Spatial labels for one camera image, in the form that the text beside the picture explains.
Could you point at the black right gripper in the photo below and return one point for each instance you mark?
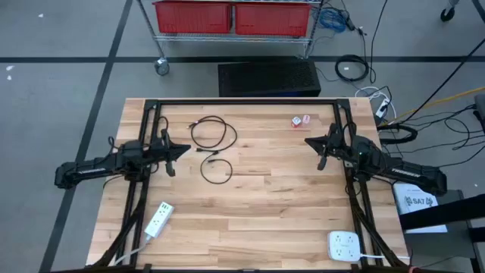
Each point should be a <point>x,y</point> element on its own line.
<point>337,148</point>

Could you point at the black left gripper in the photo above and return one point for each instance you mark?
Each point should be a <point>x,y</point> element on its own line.
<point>159,151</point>

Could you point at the pink USB charger adapter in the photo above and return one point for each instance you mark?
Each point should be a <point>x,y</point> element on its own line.
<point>306,119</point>

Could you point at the red USB charger cube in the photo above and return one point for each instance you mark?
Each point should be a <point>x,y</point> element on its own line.
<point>296,121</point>

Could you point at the white rectangular power strip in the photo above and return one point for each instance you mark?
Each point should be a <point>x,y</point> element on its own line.
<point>159,220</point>

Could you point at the white square power strip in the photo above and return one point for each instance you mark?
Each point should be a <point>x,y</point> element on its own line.
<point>343,245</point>

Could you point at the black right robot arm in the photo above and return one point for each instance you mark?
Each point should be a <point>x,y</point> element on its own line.
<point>409,172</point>

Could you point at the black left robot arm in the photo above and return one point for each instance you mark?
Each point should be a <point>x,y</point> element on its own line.
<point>94,170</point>

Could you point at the small white floor power strip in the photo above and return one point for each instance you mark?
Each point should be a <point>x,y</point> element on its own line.
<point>382,108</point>

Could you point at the black perforated computer case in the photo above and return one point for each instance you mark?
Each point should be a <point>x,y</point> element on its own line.
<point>269,77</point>

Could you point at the white printed booklet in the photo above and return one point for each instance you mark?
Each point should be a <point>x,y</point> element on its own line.
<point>417,204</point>

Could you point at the red plastic bin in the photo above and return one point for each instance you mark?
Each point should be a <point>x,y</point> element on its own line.
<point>193,17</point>
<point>273,19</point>

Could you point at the black metal beam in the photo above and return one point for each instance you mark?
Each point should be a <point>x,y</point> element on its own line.
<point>443,214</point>

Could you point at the grey cabinet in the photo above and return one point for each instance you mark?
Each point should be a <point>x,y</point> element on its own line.
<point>435,250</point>

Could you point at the black caster wheel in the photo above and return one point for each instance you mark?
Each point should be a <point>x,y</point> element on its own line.
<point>448,14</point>

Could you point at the black metal table frame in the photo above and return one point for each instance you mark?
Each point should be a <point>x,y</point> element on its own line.
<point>246,101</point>

